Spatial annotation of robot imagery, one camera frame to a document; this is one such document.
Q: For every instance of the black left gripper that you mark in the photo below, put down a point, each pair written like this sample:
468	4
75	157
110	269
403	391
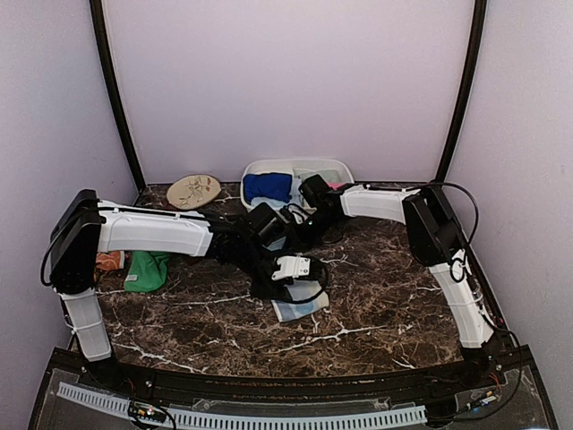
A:
274	290

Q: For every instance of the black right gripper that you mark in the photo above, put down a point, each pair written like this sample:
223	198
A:
296	233

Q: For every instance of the royal blue microfiber towel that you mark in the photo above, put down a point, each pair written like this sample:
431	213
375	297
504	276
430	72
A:
274	185

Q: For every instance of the light blue patterned towel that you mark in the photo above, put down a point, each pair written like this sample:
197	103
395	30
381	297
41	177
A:
307	297

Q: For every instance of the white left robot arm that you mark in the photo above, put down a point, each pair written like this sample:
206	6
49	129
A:
91	226

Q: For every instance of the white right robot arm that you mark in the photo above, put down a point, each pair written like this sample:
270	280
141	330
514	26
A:
435	238

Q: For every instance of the pink rolled towel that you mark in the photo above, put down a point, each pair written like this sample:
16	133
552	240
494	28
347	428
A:
337	185

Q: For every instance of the sage green rolled towel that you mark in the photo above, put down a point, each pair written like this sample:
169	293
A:
328	175

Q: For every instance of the light blue rolled towel front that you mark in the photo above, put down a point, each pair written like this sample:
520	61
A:
275	205

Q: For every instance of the white plastic bin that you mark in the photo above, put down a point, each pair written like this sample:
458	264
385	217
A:
288	165

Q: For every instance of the floral ceramic plate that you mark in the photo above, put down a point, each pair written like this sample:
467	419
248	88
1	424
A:
192	192

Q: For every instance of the orange patterned towel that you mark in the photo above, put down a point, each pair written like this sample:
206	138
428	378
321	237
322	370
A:
111	261

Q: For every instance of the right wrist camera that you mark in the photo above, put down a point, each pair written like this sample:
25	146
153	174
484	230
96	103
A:
293	216

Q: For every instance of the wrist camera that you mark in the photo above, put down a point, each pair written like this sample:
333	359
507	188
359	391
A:
294	267
293	216

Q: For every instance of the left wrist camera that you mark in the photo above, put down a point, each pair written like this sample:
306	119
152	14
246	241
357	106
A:
294	267

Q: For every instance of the black right corner post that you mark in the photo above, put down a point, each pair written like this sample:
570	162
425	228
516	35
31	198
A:
464	90

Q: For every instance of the black corner post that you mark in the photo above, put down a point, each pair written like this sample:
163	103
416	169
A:
107	66
464	90

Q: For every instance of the white slotted cable duct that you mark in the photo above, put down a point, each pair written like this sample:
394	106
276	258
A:
219	414

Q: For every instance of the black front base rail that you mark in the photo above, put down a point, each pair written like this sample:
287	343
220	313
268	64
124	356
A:
437	385

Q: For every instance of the black left corner post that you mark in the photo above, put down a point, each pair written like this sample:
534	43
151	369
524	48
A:
107	66

